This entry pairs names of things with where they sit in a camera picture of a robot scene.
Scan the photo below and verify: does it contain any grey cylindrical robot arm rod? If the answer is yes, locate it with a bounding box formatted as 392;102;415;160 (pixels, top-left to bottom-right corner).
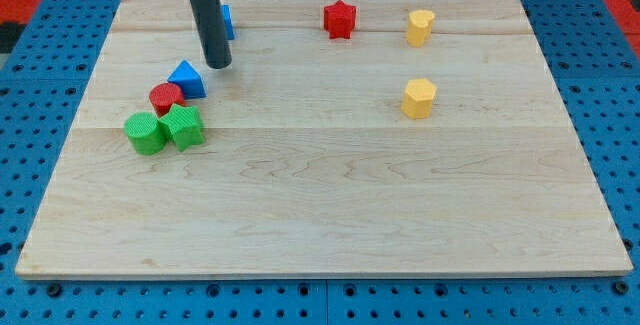
189;0;232;69

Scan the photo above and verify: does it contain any blue cube block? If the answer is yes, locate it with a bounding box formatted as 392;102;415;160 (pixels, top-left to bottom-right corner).
221;4;235;40

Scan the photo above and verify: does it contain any light wooden board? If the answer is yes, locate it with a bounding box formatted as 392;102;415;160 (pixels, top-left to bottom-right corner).
15;0;633;280

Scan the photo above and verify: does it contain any yellow hexagon block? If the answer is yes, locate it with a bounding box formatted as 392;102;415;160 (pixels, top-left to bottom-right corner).
400;78;437;119

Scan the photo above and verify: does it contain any red star block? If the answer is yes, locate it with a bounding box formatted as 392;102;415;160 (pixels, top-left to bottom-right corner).
323;0;357;39

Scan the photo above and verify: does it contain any green star block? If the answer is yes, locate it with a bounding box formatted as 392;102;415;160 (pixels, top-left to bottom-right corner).
159;104;205;152

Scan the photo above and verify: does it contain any blue triangle block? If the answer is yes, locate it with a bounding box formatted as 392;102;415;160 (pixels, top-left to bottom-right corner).
168;60;207;100

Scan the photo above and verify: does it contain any yellow heart block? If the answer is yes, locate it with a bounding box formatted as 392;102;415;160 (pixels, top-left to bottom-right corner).
406;9;436;47

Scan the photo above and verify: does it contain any red cylinder block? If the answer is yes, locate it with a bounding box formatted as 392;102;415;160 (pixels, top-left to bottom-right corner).
149;82;185;117

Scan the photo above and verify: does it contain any green cylinder block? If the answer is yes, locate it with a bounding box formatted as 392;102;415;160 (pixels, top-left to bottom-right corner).
124;112;166;156

